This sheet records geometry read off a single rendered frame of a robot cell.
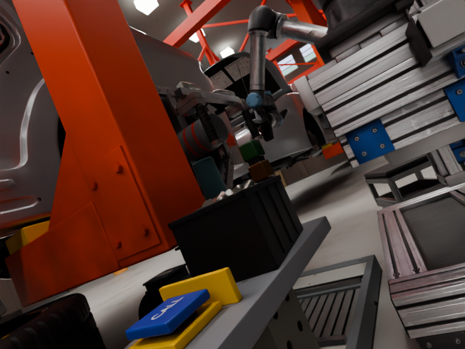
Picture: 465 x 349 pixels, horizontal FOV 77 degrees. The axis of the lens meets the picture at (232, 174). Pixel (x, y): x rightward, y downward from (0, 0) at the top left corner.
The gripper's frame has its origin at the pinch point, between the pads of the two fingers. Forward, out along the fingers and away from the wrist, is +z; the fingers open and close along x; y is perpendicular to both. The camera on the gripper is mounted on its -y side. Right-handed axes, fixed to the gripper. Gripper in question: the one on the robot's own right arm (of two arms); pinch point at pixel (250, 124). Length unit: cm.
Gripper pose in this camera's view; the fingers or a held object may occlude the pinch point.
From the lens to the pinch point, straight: 131.8
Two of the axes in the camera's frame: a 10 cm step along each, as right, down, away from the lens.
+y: -4.1, -9.1, 0.8
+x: 7.7, -3.9, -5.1
